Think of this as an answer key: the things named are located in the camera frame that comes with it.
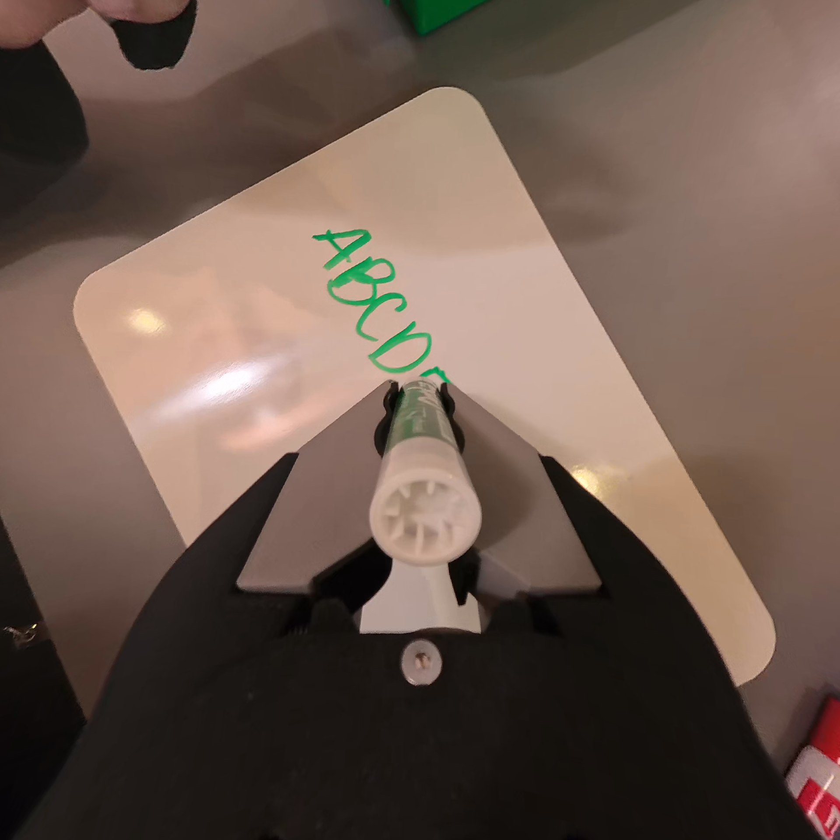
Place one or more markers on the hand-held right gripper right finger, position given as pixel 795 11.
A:
pixel 525 525

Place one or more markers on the person's left hand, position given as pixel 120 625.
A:
pixel 52 16

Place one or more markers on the white whiteboard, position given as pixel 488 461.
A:
pixel 525 295

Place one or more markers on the green plastic bin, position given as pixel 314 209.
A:
pixel 439 13

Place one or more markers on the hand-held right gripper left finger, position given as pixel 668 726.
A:
pixel 308 525

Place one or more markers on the green dry-erase marker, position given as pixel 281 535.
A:
pixel 420 453

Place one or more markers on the red dry-erase marker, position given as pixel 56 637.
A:
pixel 820 768

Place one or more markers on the person's left forearm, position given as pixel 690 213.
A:
pixel 36 98

